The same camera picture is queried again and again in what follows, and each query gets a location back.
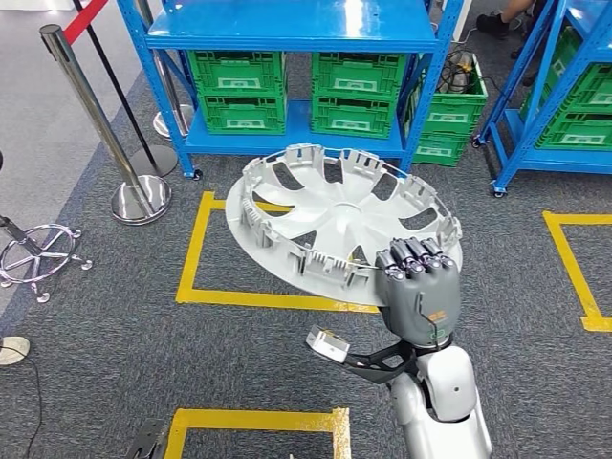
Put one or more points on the red barrier belt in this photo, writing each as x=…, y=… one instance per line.
x=84, y=20

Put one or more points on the blue steel shelf rack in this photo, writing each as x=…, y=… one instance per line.
x=287, y=25
x=549, y=161

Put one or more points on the robot right arm silver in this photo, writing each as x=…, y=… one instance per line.
x=444, y=405

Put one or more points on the white cabinet panel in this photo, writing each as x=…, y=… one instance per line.
x=461, y=19

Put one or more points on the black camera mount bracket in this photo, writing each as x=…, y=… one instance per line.
x=377, y=364

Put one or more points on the black robot foot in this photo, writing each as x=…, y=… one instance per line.
x=150, y=443

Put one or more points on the chrome stanchion post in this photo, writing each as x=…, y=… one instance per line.
x=141, y=196
x=172, y=123

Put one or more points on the beige round floor disc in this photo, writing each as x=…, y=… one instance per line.
x=12, y=351

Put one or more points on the robot right hand grey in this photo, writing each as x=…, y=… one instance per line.
x=420, y=304

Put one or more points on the chrome star stool base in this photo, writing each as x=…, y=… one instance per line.
x=37, y=253

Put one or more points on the black stanchion post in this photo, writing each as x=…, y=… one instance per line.
x=155, y=161

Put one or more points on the grey power adapter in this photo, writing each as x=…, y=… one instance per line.
x=461, y=69

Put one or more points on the grey plastic wheel hubcap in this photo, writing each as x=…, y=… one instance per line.
x=334, y=228

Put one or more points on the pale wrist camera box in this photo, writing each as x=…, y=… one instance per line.
x=329, y=344

